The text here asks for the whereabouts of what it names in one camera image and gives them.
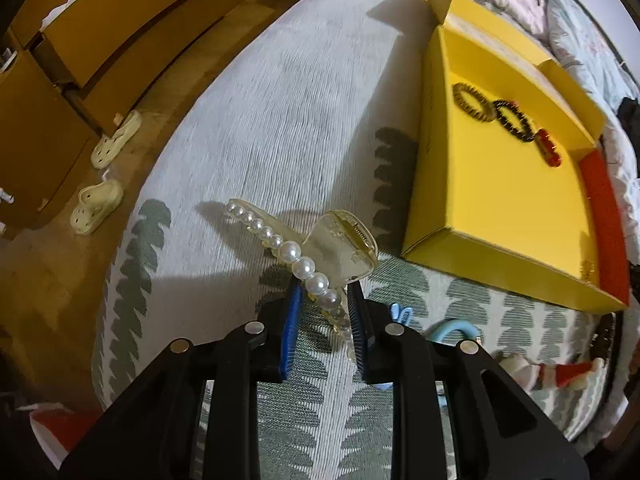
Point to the light blue printed duvet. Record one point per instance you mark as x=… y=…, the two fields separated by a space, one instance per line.
x=585 y=45

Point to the wooden wardrobe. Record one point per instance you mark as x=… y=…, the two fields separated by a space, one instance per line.
x=100 y=35

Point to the santa hat hair clip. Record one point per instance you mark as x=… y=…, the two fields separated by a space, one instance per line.
x=565 y=374

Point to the yellow cardboard box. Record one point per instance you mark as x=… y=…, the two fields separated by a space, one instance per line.
x=490 y=200

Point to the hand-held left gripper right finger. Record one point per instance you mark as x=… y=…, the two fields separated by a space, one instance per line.
x=357 y=330

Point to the pearl hair claw clip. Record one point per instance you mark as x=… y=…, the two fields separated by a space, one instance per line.
x=345 y=245

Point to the black clothing pile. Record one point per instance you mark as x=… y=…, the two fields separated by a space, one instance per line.
x=631 y=110

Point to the red white bag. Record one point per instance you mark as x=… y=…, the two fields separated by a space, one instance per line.
x=65 y=427

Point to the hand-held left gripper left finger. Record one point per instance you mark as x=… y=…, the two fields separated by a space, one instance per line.
x=292 y=330

